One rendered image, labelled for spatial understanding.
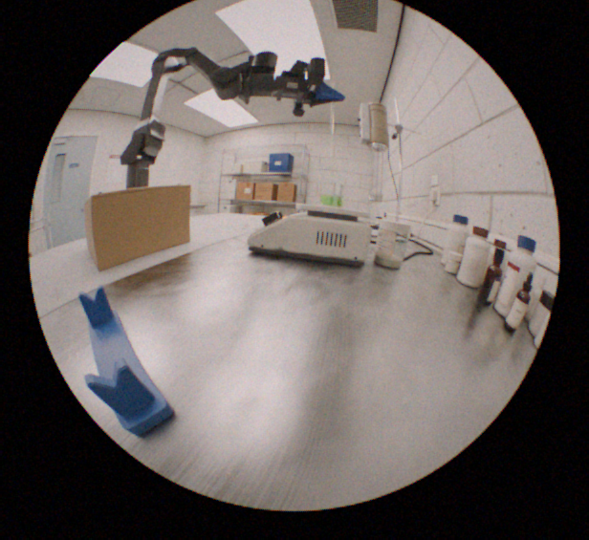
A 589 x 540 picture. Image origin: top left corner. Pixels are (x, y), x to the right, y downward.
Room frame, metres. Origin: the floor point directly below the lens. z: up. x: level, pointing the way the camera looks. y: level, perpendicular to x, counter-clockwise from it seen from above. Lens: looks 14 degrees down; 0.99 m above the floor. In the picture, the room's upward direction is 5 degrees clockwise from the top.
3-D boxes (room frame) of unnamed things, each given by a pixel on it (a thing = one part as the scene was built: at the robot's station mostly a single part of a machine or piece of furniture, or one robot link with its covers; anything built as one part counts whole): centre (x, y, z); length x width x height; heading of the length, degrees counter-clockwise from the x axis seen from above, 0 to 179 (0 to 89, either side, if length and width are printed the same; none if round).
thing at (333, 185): (0.33, -0.06, 1.02); 0.06 x 0.05 x 0.08; 107
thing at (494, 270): (0.11, -0.30, 0.94); 0.03 x 0.03 x 0.08
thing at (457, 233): (0.29, -0.40, 0.96); 0.07 x 0.07 x 0.13
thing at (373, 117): (0.69, -0.30, 1.40); 0.15 x 0.11 x 0.24; 76
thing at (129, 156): (0.25, 0.35, 1.10); 0.09 x 0.07 x 0.06; 13
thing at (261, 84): (0.30, 0.11, 1.24); 0.07 x 0.06 x 0.09; 101
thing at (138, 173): (0.25, 0.35, 1.04); 0.07 x 0.07 x 0.06; 84
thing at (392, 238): (0.28, -0.18, 0.94); 0.06 x 0.06 x 0.08
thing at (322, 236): (0.32, -0.04, 0.94); 0.22 x 0.13 x 0.08; 81
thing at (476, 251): (0.18, -0.34, 0.95); 0.06 x 0.06 x 0.11
